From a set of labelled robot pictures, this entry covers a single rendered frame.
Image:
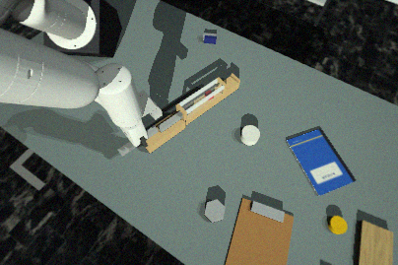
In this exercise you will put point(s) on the grey square stick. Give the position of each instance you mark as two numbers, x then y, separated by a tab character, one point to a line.
129	146
165	125

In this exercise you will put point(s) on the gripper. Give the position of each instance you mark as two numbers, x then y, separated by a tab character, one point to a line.
136	134

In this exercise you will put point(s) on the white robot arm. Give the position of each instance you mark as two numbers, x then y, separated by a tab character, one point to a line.
34	74

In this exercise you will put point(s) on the yellow cylinder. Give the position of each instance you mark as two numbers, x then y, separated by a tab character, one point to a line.
337	225

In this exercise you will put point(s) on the white cylinder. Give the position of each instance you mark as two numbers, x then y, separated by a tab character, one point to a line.
249	135

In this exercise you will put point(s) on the blue notebook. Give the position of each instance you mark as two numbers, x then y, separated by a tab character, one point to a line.
320	162

